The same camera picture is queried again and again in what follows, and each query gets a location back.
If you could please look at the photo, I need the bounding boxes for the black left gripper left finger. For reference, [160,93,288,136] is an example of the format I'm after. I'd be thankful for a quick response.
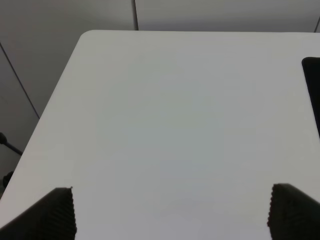
[0,187,77,240]

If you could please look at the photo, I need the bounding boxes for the black mouse pad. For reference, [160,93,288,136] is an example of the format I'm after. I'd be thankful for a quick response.
[301,57,320,134]

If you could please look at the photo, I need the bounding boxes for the black table leg frame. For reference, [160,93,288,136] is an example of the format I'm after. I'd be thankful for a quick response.
[0,132,23,189]

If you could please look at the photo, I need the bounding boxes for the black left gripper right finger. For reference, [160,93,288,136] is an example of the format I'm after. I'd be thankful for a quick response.
[267,183,320,240]

